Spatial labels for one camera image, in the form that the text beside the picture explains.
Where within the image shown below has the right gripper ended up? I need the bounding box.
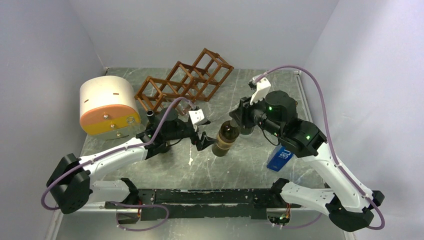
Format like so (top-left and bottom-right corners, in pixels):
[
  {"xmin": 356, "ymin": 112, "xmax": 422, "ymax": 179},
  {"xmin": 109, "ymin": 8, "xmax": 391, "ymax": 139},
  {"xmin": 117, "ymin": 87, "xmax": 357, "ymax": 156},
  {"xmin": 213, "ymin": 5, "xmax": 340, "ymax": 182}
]
[{"xmin": 230, "ymin": 91, "xmax": 284, "ymax": 139}]

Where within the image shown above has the green wine bottle tan label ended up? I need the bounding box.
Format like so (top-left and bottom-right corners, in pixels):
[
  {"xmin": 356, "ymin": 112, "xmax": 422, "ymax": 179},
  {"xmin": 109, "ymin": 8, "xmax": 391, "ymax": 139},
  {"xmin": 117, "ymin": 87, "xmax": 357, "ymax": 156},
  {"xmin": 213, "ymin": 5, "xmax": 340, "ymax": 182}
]
[{"xmin": 211, "ymin": 118, "xmax": 241, "ymax": 157}]

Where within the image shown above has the clear glass bottle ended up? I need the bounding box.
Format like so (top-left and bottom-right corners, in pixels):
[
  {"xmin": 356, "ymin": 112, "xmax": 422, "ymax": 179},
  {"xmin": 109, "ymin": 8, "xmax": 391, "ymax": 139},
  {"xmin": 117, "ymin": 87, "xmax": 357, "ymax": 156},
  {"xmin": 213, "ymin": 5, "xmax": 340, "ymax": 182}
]
[{"xmin": 126, "ymin": 114, "xmax": 143, "ymax": 129}]

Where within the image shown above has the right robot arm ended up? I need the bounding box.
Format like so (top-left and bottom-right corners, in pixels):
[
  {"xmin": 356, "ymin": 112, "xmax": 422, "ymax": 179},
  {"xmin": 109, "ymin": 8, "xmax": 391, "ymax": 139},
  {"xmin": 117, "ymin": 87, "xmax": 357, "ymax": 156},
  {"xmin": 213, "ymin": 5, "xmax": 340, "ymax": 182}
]
[{"xmin": 229, "ymin": 90, "xmax": 385, "ymax": 232}]

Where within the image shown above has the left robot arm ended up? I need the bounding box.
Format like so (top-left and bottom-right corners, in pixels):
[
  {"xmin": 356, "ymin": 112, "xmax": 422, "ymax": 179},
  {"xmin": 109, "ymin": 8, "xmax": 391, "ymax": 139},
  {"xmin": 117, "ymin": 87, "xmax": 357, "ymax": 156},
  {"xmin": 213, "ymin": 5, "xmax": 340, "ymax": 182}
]
[{"xmin": 41, "ymin": 107, "xmax": 216, "ymax": 214}]

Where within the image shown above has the clear round bottle red label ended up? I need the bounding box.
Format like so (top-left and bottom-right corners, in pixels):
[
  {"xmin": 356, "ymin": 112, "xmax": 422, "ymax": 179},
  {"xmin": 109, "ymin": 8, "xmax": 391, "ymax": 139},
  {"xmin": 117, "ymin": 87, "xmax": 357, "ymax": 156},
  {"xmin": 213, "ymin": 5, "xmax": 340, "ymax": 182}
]
[{"xmin": 240, "ymin": 126, "xmax": 255, "ymax": 136}]

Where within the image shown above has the brown wooden wine rack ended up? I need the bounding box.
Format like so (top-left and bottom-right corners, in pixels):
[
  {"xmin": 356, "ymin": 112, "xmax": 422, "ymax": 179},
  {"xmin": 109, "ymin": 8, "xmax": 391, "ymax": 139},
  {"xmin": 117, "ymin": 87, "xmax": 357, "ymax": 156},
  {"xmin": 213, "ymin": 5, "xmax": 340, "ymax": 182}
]
[{"xmin": 134, "ymin": 48, "xmax": 235, "ymax": 113}]

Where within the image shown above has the blue square bottle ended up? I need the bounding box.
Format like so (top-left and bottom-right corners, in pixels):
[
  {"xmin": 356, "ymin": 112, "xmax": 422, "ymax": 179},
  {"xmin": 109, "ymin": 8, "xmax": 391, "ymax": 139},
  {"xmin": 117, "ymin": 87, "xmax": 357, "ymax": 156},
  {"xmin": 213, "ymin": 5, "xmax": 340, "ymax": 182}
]
[{"xmin": 266, "ymin": 145, "xmax": 294, "ymax": 172}]

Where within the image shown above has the dark wine bottle left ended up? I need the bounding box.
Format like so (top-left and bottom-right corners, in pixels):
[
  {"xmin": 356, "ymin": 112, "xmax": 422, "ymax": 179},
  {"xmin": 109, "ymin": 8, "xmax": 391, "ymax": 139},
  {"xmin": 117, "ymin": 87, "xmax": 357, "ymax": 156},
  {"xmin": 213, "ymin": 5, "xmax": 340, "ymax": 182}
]
[{"xmin": 145, "ymin": 110, "xmax": 156, "ymax": 125}]

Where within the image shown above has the cream orange cylindrical box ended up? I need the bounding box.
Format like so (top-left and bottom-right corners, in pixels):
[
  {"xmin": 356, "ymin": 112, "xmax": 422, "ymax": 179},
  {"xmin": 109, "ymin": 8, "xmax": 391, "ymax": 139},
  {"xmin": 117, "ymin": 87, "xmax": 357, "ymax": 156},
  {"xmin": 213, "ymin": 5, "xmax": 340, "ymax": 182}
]
[{"xmin": 79, "ymin": 75, "xmax": 140, "ymax": 140}]

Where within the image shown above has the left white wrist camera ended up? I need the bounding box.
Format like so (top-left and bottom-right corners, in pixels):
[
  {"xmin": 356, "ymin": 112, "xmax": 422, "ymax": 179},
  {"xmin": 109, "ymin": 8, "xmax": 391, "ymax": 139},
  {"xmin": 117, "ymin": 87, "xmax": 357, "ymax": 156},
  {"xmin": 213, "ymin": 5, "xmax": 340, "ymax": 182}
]
[{"xmin": 188, "ymin": 109, "xmax": 211, "ymax": 126}]

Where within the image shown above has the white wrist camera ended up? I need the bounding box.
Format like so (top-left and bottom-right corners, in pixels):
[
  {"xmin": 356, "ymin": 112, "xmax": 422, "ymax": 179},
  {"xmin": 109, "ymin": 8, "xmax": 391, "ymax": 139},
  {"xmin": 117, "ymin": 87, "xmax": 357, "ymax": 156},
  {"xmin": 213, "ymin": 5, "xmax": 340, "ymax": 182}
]
[
  {"xmin": 249, "ymin": 77, "xmax": 271, "ymax": 106},
  {"xmin": 188, "ymin": 109, "xmax": 211, "ymax": 126}
]

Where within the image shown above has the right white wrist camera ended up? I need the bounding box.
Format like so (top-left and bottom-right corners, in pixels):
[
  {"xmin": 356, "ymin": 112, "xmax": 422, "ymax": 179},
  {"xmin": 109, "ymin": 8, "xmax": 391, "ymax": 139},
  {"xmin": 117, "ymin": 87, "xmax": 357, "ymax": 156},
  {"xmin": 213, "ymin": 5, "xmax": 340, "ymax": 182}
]
[{"xmin": 249, "ymin": 77, "xmax": 271, "ymax": 106}]

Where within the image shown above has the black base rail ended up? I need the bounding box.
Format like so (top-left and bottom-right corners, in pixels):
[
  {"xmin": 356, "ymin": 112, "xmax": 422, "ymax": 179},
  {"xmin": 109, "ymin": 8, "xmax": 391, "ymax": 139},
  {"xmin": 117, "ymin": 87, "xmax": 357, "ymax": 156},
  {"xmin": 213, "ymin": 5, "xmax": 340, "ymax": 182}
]
[{"xmin": 125, "ymin": 188, "xmax": 288, "ymax": 221}]

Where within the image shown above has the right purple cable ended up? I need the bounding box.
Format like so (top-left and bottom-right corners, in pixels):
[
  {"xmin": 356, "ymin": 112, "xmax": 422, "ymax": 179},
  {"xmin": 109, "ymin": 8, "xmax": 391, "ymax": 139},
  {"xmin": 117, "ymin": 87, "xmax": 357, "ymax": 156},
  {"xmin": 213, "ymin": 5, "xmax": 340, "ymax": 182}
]
[{"xmin": 251, "ymin": 65, "xmax": 387, "ymax": 231}]

